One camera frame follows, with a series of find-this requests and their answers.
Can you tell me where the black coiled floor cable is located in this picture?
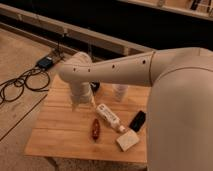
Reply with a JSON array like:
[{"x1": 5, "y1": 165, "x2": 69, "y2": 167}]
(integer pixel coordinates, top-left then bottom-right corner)
[{"x1": 0, "y1": 66, "x2": 52, "y2": 105}]

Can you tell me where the white ceramic cup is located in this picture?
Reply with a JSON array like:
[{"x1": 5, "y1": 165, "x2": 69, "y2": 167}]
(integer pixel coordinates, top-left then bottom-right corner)
[{"x1": 113, "y1": 84, "x2": 128, "y2": 102}]

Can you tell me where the red brown oblong object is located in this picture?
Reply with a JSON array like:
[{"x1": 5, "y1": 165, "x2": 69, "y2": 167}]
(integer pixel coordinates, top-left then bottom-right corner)
[{"x1": 92, "y1": 119, "x2": 100, "y2": 141}]

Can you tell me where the wooden board table top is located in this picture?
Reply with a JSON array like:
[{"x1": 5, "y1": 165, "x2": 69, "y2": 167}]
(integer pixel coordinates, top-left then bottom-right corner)
[{"x1": 25, "y1": 77, "x2": 147, "y2": 163}]

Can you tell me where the white sponge block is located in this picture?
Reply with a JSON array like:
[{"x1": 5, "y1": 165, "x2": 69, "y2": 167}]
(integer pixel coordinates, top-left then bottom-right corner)
[{"x1": 116, "y1": 130, "x2": 140, "y2": 151}]

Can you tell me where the black rectangular remote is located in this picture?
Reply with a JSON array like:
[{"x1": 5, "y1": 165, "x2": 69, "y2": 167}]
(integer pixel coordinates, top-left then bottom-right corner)
[{"x1": 129, "y1": 111, "x2": 146, "y2": 132}]

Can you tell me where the long wooden rail frame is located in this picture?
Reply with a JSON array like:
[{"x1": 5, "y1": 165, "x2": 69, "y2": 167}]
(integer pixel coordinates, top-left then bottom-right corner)
[{"x1": 0, "y1": 3, "x2": 152, "y2": 55}]

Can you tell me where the white plastic bottle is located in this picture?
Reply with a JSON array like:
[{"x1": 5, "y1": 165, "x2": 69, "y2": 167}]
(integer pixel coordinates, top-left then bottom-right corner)
[{"x1": 96, "y1": 104, "x2": 125, "y2": 133}]

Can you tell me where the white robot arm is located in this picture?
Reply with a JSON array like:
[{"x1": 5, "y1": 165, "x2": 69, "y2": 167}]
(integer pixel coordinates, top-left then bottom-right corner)
[{"x1": 59, "y1": 47, "x2": 213, "y2": 171}]

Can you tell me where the black power adapter box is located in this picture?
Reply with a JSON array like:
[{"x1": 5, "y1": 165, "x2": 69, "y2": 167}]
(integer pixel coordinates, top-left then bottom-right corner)
[{"x1": 36, "y1": 56, "x2": 54, "y2": 70}]

